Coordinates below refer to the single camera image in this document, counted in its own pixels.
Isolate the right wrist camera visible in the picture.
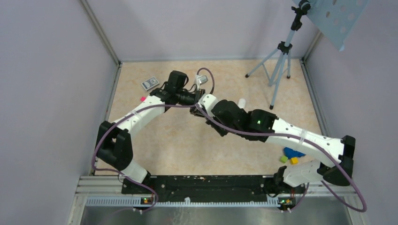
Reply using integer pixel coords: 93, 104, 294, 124
199, 94, 219, 117

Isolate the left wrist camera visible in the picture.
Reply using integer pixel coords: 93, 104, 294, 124
195, 74, 208, 90

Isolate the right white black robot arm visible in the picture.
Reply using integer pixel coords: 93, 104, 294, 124
199, 96, 356, 193

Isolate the grey camera tripod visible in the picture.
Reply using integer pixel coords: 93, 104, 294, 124
245, 0, 312, 110

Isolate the yellow cube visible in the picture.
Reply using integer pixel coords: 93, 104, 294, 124
290, 157, 299, 165

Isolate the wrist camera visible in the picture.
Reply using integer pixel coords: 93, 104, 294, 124
195, 74, 208, 90
199, 94, 219, 117

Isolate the green cube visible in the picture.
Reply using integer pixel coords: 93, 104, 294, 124
279, 155, 289, 164

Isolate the white cable duct rail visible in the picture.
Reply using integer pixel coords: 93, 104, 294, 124
85, 196, 280, 208

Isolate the white earbud charging case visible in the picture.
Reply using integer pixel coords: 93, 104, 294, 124
237, 98, 246, 109

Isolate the grey playing card box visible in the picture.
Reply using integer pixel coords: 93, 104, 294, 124
141, 76, 159, 91

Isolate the perforated grey metal plate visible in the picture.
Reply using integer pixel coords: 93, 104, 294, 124
294, 0, 369, 52

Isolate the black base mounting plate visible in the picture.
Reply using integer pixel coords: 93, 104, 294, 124
121, 175, 305, 203

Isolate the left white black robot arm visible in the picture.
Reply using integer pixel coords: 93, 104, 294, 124
94, 70, 208, 194

